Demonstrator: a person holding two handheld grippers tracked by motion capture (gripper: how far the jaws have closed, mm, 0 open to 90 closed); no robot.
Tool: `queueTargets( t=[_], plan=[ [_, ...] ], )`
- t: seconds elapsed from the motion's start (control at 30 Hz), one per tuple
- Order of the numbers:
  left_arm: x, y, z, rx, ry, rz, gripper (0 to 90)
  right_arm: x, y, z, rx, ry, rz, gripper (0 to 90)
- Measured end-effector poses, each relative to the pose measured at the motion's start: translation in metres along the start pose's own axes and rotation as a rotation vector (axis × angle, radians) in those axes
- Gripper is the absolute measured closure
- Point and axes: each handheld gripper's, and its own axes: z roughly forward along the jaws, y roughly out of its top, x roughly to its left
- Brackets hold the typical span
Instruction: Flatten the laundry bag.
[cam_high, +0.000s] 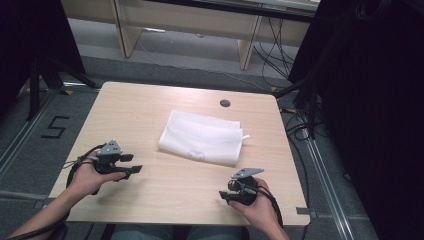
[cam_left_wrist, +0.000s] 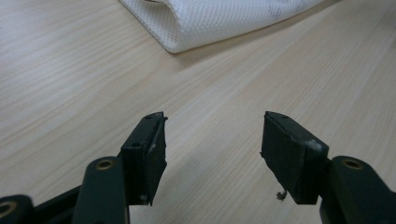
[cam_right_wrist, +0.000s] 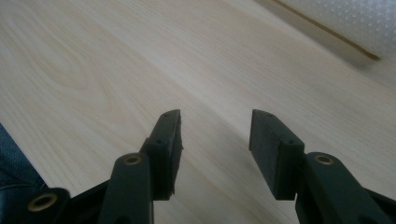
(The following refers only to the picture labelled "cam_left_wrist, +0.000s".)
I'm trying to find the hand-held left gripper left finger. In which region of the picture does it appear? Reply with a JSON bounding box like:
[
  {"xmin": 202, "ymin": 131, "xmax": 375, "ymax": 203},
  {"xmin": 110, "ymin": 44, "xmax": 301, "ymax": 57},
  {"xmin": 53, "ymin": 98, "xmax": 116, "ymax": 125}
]
[{"xmin": 120, "ymin": 111, "xmax": 168, "ymax": 206}]

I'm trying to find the white textured fabric cloth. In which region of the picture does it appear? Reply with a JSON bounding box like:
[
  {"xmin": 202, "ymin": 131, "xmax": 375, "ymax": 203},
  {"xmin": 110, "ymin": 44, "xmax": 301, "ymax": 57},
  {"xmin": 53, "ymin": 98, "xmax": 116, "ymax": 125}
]
[{"xmin": 118, "ymin": 0, "xmax": 325, "ymax": 54}]

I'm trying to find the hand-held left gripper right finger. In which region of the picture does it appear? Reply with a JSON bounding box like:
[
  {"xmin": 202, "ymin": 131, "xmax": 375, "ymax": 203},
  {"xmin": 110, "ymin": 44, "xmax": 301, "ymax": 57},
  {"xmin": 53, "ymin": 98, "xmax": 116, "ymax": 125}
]
[{"xmin": 260, "ymin": 110, "xmax": 330, "ymax": 205}]

